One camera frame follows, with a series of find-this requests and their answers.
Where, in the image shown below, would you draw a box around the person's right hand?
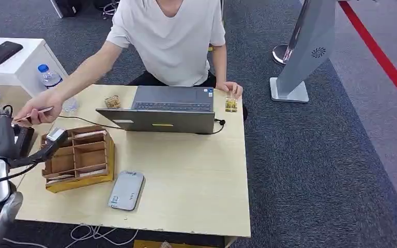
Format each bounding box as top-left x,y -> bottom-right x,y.
13,89 -> 64,128

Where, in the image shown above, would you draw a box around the person's left hand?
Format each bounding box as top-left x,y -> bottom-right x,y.
215,81 -> 244,101

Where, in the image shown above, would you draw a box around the pale pink card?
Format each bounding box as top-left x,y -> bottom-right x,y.
13,106 -> 55,123

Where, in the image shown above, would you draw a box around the small glass of amber drink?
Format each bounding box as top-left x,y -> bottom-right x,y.
224,91 -> 239,113

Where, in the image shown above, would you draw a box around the clear water bottle blue cap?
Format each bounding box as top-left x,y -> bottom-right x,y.
37,64 -> 80,114

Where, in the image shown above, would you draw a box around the white cabinet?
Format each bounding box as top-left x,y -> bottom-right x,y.
0,36 -> 69,99

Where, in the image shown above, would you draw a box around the grey open laptop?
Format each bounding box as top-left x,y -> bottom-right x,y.
95,85 -> 217,135

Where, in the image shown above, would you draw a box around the black pouch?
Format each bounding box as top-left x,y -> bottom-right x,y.
0,40 -> 24,68

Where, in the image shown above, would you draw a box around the small brown wrapped snack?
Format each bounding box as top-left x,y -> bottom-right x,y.
104,95 -> 123,110

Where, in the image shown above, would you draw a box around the wooden compartment card box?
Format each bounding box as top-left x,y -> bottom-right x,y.
40,125 -> 116,194

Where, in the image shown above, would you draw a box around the person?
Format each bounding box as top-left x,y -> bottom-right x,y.
13,0 -> 244,128

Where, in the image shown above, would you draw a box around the grey standing sign panel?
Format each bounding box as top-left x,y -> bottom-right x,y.
269,0 -> 337,104

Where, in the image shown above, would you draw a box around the black case on floor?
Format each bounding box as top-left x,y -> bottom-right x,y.
50,0 -> 83,19

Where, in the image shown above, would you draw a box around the silver grey power bank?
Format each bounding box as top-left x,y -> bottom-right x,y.
107,170 -> 146,212

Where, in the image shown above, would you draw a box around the yellow box under desk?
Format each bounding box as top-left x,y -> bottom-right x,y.
133,239 -> 220,248

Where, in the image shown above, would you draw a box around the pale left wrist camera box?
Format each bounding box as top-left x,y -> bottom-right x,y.
45,127 -> 68,144

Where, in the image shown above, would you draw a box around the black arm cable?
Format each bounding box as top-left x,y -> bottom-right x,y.
0,163 -> 39,189

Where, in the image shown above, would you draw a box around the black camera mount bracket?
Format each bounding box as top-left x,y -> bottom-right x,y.
8,138 -> 62,169

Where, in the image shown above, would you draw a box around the chrome stanchion post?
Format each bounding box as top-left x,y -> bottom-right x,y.
272,0 -> 312,66

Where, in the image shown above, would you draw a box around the white floor cables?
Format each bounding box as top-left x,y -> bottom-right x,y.
2,224 -> 140,248

